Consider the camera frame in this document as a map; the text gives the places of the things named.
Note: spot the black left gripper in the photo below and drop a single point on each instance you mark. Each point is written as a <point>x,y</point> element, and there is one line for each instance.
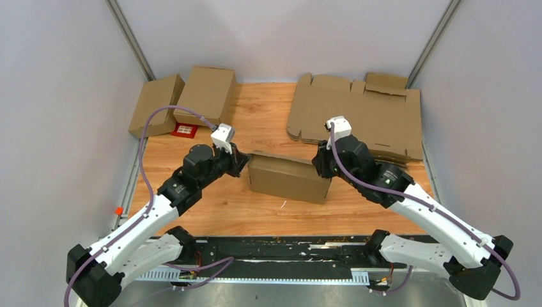
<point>237,159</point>

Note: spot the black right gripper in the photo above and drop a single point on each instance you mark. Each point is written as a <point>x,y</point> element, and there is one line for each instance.
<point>320,160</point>

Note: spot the brown cardboard box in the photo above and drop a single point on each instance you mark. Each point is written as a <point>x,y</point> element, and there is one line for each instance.
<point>286,177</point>

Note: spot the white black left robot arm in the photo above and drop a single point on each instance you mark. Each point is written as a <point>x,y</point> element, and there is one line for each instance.
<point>139,229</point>

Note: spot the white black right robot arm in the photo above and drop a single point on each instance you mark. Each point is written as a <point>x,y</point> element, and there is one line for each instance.
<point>474,262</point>

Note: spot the folded cardboard box right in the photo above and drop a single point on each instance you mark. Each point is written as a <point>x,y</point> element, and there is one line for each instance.
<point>209,92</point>

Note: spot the folded cardboard box left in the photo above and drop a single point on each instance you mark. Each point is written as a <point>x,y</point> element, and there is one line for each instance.
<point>156,94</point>

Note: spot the stack of flat cardboard sheets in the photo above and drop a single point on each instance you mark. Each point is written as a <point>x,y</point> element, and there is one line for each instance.
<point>382,111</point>

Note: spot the red card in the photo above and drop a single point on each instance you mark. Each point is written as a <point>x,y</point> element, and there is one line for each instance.
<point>185,130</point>

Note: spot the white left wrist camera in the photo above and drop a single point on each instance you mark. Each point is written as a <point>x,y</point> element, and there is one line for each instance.
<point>222,137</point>

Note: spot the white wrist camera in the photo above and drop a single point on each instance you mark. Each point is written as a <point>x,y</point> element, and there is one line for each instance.
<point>338,127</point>
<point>222,137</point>

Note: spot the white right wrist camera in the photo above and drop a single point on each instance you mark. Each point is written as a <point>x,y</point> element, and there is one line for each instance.
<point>338,127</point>

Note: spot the black metal base rail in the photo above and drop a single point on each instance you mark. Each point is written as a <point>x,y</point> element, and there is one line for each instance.
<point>288,259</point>

